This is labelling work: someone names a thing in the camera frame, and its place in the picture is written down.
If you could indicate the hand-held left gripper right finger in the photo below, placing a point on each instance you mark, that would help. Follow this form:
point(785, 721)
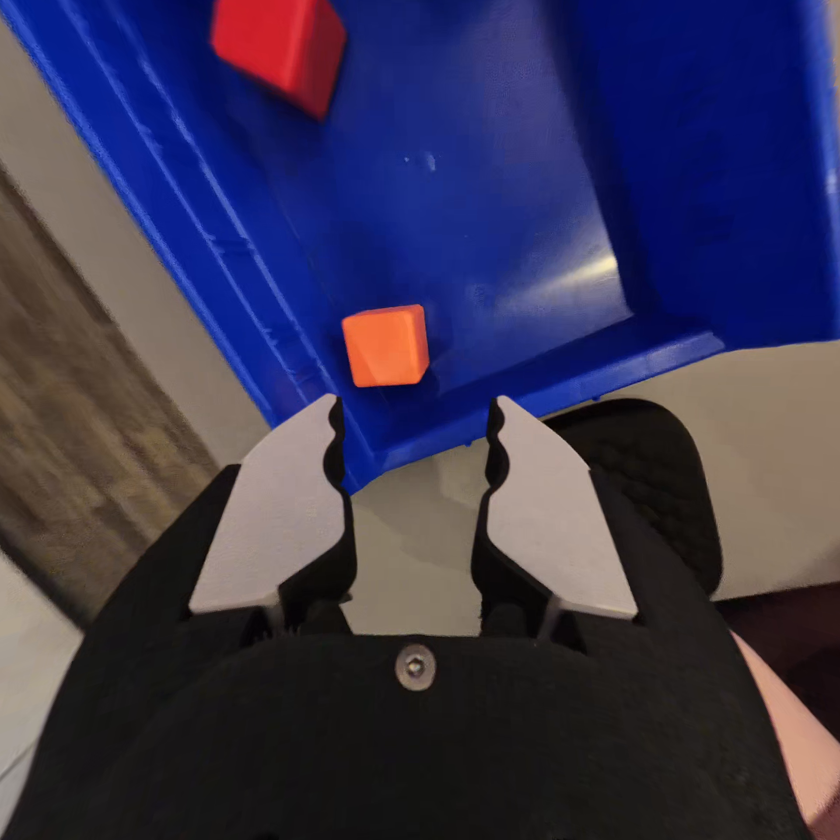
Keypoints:
point(558, 525)

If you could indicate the red magnetic cube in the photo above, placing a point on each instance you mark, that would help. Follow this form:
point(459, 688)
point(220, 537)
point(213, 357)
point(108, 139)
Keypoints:
point(276, 40)

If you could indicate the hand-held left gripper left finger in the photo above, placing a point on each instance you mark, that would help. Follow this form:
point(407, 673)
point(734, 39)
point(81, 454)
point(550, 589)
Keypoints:
point(269, 525)

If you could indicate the black textured mat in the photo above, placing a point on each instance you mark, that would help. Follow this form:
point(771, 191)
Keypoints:
point(656, 486)

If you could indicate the orange magnetic cube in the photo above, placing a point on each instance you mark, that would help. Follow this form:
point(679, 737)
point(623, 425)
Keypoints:
point(385, 348)

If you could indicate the blue plastic bin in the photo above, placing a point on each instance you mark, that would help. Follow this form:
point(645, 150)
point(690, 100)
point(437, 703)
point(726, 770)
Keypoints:
point(525, 158)

